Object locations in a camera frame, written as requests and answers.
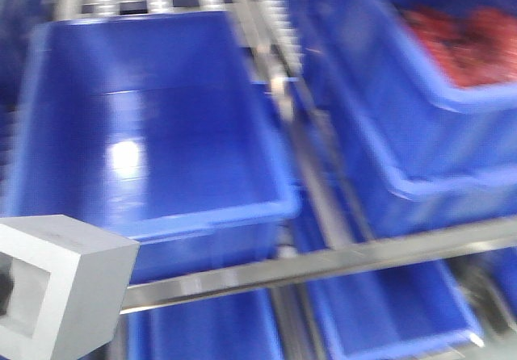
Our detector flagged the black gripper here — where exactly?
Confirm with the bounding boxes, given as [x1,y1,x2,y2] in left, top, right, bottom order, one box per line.
[0,270,14,316]

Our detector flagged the gray square hollow base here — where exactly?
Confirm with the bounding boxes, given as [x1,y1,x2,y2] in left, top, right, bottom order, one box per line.
[1,215,139,359]

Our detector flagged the blue target bin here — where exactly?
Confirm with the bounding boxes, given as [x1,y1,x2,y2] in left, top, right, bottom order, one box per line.
[2,11,300,284]

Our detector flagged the blue bin with red items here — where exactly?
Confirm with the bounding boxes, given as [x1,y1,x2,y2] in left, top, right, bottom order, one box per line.
[289,0,516,192]

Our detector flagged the red packaged items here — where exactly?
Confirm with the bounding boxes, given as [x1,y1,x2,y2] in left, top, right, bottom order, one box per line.
[399,6,516,88]

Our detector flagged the stainless steel rack frame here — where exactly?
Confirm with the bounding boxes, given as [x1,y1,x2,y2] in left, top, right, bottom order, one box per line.
[40,0,517,360]

